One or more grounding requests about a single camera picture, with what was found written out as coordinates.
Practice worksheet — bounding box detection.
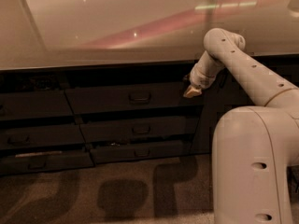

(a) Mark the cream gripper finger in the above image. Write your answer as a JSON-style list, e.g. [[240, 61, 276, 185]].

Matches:
[[183, 86, 202, 98]]

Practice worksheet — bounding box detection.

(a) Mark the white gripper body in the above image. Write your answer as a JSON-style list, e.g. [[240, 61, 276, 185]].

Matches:
[[190, 65, 216, 90]]

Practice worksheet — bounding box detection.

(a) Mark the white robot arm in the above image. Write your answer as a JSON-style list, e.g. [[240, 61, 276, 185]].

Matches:
[[184, 28, 299, 224]]

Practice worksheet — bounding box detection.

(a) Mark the dark cabinet door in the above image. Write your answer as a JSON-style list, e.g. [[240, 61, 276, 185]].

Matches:
[[190, 63, 299, 155]]

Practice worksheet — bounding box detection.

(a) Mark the top drawer metal handle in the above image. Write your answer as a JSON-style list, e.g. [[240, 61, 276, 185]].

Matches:
[[128, 91, 151, 105]]

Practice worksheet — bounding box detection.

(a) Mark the dark cabinet frame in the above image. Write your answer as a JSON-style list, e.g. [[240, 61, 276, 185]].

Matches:
[[0, 55, 299, 176]]

